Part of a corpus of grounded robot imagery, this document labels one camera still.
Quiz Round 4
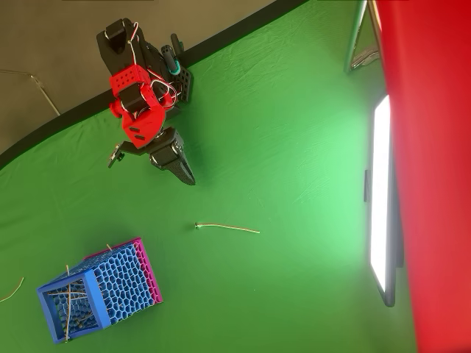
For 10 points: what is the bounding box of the blue and magenta lattice basket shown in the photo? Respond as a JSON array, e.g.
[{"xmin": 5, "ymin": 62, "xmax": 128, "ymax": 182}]
[{"xmin": 35, "ymin": 237, "xmax": 163, "ymax": 345}]

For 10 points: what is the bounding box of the green cloth with black border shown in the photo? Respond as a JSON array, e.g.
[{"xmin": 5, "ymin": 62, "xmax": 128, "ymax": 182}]
[{"xmin": 0, "ymin": 0, "xmax": 419, "ymax": 353}]

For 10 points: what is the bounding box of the bright white light panel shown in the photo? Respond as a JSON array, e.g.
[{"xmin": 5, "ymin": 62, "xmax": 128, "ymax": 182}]
[{"xmin": 363, "ymin": 94, "xmax": 406, "ymax": 308}]

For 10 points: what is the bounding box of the large red blurred object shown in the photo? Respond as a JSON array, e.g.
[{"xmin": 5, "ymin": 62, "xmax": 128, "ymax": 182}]
[{"xmin": 374, "ymin": 0, "xmax": 471, "ymax": 353}]

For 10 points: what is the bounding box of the small wrist camera on mount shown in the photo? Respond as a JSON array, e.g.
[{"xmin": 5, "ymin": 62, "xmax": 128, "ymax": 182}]
[{"xmin": 107, "ymin": 140, "xmax": 146, "ymax": 170}]

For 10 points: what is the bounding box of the black clamp with teal ring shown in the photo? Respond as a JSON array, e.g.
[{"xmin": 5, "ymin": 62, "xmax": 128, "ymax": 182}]
[{"xmin": 159, "ymin": 32, "xmax": 194, "ymax": 104}]

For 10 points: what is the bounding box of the thin grey floor cable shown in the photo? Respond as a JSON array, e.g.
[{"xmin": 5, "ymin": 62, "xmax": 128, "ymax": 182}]
[{"xmin": 0, "ymin": 68, "xmax": 62, "ymax": 117}]

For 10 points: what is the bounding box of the metal stand frame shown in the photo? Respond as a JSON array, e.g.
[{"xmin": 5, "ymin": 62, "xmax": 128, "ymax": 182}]
[{"xmin": 343, "ymin": 0, "xmax": 382, "ymax": 75}]

